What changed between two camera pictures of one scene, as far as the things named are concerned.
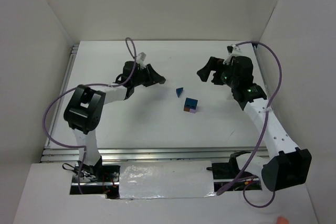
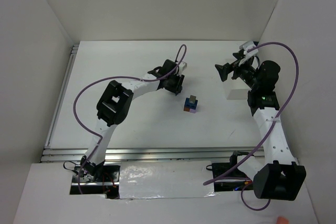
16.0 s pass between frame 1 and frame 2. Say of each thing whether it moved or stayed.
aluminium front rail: stayed
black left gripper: moved
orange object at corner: stayed
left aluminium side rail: stayed
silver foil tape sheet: stayed
